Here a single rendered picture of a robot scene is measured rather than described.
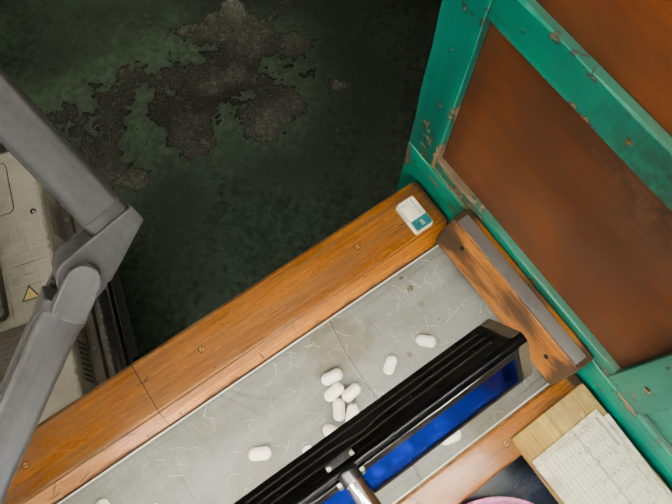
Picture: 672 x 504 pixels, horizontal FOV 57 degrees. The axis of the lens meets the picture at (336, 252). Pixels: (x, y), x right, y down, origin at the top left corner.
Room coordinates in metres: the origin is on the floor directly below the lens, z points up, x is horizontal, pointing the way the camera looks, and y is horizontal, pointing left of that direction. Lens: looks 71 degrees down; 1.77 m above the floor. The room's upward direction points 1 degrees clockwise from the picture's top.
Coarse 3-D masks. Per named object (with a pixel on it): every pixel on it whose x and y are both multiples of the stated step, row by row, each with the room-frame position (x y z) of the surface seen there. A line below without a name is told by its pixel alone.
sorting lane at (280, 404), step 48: (384, 288) 0.30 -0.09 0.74; (432, 288) 0.30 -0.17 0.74; (336, 336) 0.21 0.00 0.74; (384, 336) 0.21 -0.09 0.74; (240, 384) 0.13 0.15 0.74; (288, 384) 0.13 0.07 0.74; (384, 384) 0.13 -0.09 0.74; (528, 384) 0.14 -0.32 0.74; (192, 432) 0.05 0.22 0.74; (240, 432) 0.05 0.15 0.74; (288, 432) 0.05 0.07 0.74; (480, 432) 0.06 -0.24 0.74; (96, 480) -0.02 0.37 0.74; (144, 480) -0.02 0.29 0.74; (192, 480) -0.02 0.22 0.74; (240, 480) -0.02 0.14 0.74
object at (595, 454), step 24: (576, 432) 0.06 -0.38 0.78; (600, 432) 0.06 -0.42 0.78; (552, 456) 0.03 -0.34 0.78; (576, 456) 0.03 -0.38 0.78; (600, 456) 0.03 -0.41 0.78; (624, 456) 0.03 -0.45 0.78; (552, 480) -0.01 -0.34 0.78; (576, 480) -0.01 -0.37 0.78; (600, 480) -0.01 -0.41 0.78; (624, 480) -0.01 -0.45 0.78; (648, 480) -0.01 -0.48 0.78
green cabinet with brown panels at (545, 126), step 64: (448, 0) 0.53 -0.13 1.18; (512, 0) 0.46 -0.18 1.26; (576, 0) 0.42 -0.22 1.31; (640, 0) 0.38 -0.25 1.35; (448, 64) 0.50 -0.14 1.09; (512, 64) 0.45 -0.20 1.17; (576, 64) 0.38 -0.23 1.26; (640, 64) 0.35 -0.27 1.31; (448, 128) 0.48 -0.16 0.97; (512, 128) 0.42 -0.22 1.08; (576, 128) 0.36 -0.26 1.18; (640, 128) 0.31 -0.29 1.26; (512, 192) 0.38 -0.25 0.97; (576, 192) 0.32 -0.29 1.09; (640, 192) 0.28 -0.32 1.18; (512, 256) 0.32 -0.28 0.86; (576, 256) 0.28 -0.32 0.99; (640, 256) 0.24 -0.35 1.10; (576, 320) 0.22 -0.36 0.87; (640, 320) 0.19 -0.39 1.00; (640, 384) 0.12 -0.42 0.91
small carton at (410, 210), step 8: (408, 200) 0.45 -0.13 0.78; (416, 200) 0.45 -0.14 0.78; (400, 208) 0.43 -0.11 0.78; (408, 208) 0.43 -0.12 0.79; (416, 208) 0.43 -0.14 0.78; (408, 216) 0.42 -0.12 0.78; (416, 216) 0.42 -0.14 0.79; (424, 216) 0.42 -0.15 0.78; (408, 224) 0.41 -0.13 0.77; (416, 224) 0.40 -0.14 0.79; (424, 224) 0.40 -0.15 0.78; (416, 232) 0.39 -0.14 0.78
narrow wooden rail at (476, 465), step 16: (560, 384) 0.14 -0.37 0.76; (576, 384) 0.14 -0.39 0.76; (544, 400) 0.11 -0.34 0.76; (512, 416) 0.09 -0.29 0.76; (528, 416) 0.09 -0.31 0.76; (496, 432) 0.06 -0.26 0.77; (512, 432) 0.06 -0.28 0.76; (480, 448) 0.04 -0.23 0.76; (496, 448) 0.04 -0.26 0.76; (512, 448) 0.04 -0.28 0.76; (448, 464) 0.01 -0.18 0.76; (464, 464) 0.01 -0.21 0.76; (480, 464) 0.01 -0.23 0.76; (496, 464) 0.01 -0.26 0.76; (432, 480) -0.01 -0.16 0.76; (448, 480) -0.01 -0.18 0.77; (464, 480) -0.01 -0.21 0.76; (480, 480) -0.01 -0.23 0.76; (416, 496) -0.04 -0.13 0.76; (432, 496) -0.04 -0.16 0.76; (448, 496) -0.04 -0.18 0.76; (464, 496) -0.03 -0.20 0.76
